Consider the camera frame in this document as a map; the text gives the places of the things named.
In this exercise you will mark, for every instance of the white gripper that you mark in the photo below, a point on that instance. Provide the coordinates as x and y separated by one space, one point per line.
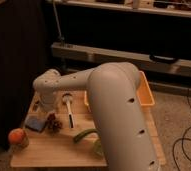
48 102

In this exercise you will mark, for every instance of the dark red grape bunch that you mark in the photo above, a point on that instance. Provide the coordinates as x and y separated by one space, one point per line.
54 125

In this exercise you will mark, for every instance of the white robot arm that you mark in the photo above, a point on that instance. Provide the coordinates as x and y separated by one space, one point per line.
117 114

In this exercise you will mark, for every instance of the green plastic cup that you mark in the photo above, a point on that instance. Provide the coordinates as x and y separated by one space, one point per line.
98 148

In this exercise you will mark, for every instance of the small metal fork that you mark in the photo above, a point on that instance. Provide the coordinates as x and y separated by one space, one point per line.
36 105

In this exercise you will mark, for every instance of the blue sponge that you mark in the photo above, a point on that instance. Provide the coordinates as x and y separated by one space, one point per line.
35 124

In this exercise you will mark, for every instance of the orange fruit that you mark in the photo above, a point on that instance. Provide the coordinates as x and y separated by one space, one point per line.
14 132

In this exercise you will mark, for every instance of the yellow plastic bin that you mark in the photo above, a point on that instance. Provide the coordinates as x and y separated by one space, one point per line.
144 93

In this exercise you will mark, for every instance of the grey metal shelf rail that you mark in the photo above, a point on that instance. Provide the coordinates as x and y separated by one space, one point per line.
99 55

